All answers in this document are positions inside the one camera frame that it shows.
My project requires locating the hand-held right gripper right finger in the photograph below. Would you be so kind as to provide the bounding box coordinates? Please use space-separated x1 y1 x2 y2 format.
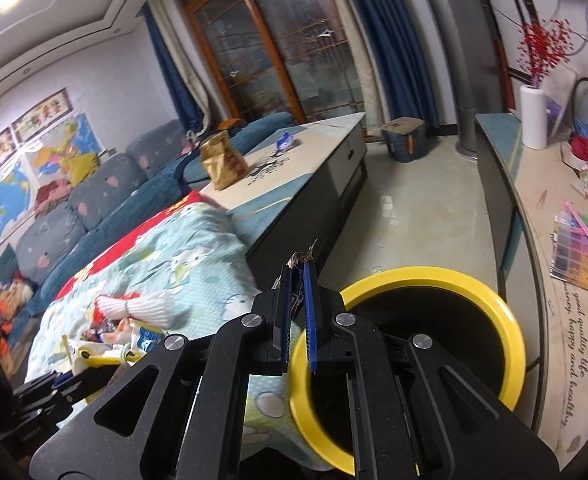
303 259 560 480

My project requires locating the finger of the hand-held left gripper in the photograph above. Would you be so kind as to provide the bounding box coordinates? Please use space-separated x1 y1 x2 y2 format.
21 365 120 413

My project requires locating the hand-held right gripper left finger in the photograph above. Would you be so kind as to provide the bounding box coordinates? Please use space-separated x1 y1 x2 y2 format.
29 262 295 480

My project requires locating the small silver wrapper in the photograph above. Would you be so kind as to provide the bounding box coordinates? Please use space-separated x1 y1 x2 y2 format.
285 238 321 273

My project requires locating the yellow rimmed black bin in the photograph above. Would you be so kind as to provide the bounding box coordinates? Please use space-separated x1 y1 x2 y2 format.
289 266 528 477

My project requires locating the yellow white plastic bag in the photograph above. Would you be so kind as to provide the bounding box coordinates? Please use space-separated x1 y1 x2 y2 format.
64 337 140 401

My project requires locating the blue white snack packet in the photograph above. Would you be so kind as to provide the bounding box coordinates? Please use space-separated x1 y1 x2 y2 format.
124 322 167 356

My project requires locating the orange plush toy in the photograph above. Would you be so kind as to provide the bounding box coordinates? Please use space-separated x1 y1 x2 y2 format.
0 280 40 351

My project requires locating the cartoon cat printed blanket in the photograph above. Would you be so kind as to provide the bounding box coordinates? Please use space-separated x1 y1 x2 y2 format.
24 199 325 471

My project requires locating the grey coffee table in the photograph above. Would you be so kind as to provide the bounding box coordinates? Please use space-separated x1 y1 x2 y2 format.
199 112 369 291

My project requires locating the gold snack bag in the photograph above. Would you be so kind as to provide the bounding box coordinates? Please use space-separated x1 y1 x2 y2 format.
200 130 249 191

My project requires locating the pink cloth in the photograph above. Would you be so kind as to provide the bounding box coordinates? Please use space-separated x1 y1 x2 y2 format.
36 180 75 216

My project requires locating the dark storage box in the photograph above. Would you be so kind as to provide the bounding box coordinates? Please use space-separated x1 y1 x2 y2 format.
380 116 429 163

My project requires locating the blue fabric sofa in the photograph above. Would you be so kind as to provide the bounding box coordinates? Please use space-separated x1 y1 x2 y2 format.
0 112 295 311

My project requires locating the yellow country map poster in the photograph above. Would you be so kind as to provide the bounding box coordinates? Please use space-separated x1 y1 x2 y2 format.
26 112 100 186

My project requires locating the grey television cabinet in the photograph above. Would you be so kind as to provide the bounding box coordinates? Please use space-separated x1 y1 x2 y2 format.
474 110 588 471

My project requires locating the wooden framed window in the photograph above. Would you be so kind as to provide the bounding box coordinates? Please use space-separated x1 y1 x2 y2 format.
171 0 369 126

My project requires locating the blue curtain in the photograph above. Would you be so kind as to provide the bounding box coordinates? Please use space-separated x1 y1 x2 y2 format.
141 2 209 131
331 0 439 136

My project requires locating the colourful bead kit box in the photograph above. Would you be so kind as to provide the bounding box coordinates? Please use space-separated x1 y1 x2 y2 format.
548 212 588 296

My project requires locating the pink craft tool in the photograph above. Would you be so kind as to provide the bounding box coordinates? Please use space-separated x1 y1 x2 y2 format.
561 200 588 241

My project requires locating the grey standing air conditioner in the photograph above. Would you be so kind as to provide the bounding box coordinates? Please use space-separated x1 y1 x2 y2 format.
414 0 489 158

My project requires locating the white paper towel roll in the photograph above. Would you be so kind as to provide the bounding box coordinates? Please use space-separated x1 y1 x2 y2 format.
518 84 549 151

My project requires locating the world map wall poster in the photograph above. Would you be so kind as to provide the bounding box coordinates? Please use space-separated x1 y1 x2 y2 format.
0 162 40 253

